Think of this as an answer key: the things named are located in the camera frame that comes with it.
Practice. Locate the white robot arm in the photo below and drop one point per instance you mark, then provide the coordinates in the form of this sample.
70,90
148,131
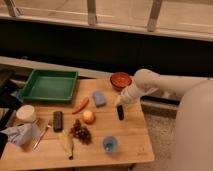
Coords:
192,149

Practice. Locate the yellow apple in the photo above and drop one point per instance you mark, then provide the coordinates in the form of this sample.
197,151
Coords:
88,117

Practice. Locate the green plastic tray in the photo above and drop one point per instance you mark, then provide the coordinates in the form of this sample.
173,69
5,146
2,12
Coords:
51,86

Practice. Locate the dark chocolate bar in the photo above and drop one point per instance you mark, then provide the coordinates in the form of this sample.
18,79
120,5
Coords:
58,121

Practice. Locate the dark grape bunch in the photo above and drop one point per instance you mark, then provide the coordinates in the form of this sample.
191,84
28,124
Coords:
81,132

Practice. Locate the red bowl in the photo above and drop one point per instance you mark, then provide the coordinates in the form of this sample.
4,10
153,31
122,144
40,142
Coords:
120,80

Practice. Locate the yellow banana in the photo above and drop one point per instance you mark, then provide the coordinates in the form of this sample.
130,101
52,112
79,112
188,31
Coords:
66,141

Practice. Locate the metal spoon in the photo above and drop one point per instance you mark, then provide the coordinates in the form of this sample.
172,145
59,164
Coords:
49,125

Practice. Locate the blue cup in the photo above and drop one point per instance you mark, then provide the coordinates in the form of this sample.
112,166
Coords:
110,144

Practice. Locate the light blue cloth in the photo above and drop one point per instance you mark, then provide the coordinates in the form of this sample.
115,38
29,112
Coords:
20,135

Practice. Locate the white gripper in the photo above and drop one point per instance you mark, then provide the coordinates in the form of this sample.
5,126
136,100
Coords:
129,95

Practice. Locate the blue sponge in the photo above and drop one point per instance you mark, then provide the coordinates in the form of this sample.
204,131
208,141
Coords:
99,98

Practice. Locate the black chair at left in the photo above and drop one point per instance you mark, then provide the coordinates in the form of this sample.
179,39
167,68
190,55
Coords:
7,100

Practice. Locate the white round container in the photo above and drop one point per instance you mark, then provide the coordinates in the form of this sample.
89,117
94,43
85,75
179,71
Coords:
26,113

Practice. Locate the black handled dish brush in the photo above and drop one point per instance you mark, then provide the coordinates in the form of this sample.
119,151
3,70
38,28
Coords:
120,112

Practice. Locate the orange carrot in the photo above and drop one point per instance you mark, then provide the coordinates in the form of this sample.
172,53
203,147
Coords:
81,106

